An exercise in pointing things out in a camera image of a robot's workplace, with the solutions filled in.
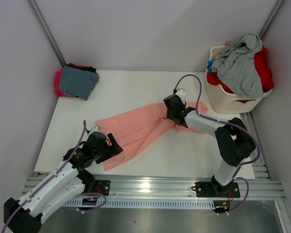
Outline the grey t shirt in basket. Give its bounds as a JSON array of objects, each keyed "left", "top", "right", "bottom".
[{"left": 210, "top": 34, "right": 263, "bottom": 98}]

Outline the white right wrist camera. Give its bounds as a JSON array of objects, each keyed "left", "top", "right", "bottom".
[{"left": 175, "top": 88, "right": 187, "bottom": 103}]

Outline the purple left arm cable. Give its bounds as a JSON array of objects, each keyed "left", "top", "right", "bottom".
[{"left": 1, "top": 119, "right": 107, "bottom": 233}]

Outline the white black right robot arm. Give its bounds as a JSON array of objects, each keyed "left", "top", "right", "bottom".
[{"left": 163, "top": 94, "right": 256, "bottom": 198}]

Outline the blue garment in basket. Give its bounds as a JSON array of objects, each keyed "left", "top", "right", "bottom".
[{"left": 207, "top": 60, "right": 214, "bottom": 74}]

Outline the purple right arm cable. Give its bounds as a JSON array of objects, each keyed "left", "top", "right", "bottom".
[{"left": 173, "top": 74, "right": 262, "bottom": 216}]

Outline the folded teal t shirt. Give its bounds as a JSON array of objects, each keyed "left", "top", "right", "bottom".
[{"left": 59, "top": 66, "right": 100, "bottom": 100}]

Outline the red t shirt in basket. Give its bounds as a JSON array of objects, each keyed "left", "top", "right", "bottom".
[{"left": 206, "top": 45, "right": 274, "bottom": 104}]

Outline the pink t shirt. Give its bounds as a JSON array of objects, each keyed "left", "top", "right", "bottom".
[{"left": 96, "top": 102, "right": 203, "bottom": 171}]

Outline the folded black t shirt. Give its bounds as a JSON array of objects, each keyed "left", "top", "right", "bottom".
[{"left": 67, "top": 63, "right": 97, "bottom": 73}]

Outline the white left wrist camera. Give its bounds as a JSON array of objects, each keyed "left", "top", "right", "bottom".
[{"left": 88, "top": 125, "right": 100, "bottom": 134}]

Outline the corner aluminium post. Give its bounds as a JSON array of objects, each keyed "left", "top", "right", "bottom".
[
  {"left": 26, "top": 0, "right": 66, "bottom": 66},
  {"left": 259, "top": 0, "right": 286, "bottom": 40}
]

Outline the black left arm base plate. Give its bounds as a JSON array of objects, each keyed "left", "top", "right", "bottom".
[{"left": 92, "top": 180, "right": 111, "bottom": 196}]

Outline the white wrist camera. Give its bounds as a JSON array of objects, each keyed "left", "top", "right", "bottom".
[
  {"left": 88, "top": 125, "right": 100, "bottom": 134},
  {"left": 175, "top": 88, "right": 187, "bottom": 103}
]

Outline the right corner aluminium post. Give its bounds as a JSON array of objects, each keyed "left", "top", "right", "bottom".
[{"left": 259, "top": 0, "right": 286, "bottom": 40}]

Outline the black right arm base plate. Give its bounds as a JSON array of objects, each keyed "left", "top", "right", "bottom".
[{"left": 191, "top": 182, "right": 241, "bottom": 198}]

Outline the left corner aluminium post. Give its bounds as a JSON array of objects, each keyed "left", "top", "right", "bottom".
[{"left": 26, "top": 0, "right": 66, "bottom": 66}]

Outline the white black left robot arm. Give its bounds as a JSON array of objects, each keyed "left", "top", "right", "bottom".
[{"left": 2, "top": 132, "right": 123, "bottom": 233}]

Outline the folded magenta t shirt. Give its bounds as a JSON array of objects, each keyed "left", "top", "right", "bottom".
[{"left": 54, "top": 67, "right": 73, "bottom": 97}]

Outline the white slotted cable duct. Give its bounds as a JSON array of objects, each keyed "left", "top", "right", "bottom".
[{"left": 63, "top": 198, "right": 215, "bottom": 210}]

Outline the white perforated laundry basket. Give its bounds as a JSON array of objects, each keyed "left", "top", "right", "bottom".
[{"left": 205, "top": 46, "right": 273, "bottom": 114}]

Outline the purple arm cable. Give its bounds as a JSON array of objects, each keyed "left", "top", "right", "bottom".
[
  {"left": 1, "top": 119, "right": 107, "bottom": 233},
  {"left": 173, "top": 74, "right": 262, "bottom": 216}
]

